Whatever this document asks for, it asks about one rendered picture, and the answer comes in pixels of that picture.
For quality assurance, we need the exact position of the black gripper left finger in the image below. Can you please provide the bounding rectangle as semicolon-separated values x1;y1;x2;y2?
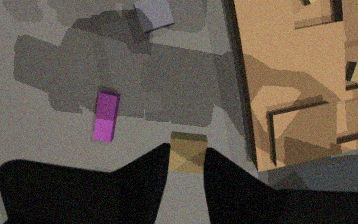
0;143;171;224

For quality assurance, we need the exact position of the purple rectangular block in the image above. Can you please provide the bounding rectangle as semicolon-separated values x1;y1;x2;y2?
93;90;121;143

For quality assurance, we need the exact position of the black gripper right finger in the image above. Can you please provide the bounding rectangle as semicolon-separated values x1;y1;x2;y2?
203;147;358;224

